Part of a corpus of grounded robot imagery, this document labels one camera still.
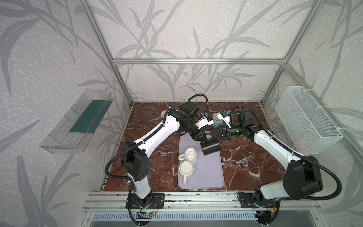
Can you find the dark green mug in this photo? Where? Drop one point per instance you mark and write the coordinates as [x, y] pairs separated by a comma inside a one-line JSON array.
[[163, 114]]

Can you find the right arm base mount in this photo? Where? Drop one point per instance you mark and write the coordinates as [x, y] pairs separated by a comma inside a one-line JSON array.
[[255, 200]]

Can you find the clear acrylic wall shelf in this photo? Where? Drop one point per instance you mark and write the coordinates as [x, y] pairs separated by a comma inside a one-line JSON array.
[[74, 131]]

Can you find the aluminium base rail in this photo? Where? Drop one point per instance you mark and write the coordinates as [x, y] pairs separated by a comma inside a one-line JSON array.
[[173, 201]]

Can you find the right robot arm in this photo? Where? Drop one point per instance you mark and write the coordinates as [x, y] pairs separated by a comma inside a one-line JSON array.
[[302, 173]]

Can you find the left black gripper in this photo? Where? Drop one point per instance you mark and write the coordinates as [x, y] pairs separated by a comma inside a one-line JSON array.
[[197, 135]]

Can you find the lavender plastic tray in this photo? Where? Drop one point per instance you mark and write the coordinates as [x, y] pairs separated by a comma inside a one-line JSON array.
[[208, 171]]

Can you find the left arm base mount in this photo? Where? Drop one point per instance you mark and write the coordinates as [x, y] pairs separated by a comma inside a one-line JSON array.
[[153, 201]]

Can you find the black enamel mug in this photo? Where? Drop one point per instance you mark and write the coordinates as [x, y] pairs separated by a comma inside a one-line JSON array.
[[210, 146]]

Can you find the aluminium cage frame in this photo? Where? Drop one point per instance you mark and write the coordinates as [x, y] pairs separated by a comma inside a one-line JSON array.
[[282, 62]]

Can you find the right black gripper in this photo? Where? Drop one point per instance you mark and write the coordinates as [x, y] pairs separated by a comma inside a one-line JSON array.
[[224, 133]]

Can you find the cream round mug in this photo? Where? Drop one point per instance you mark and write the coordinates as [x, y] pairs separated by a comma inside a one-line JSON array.
[[186, 169]]

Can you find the white wire mesh basket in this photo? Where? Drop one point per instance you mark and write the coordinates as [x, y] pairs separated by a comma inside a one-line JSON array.
[[307, 124]]

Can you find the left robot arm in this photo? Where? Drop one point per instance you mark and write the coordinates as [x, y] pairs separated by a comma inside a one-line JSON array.
[[135, 157]]

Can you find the white faceted mug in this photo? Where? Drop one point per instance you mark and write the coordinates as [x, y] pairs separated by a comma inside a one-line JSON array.
[[189, 155]]

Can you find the light blue mug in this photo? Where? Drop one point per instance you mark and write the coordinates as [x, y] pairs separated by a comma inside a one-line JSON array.
[[216, 121]]

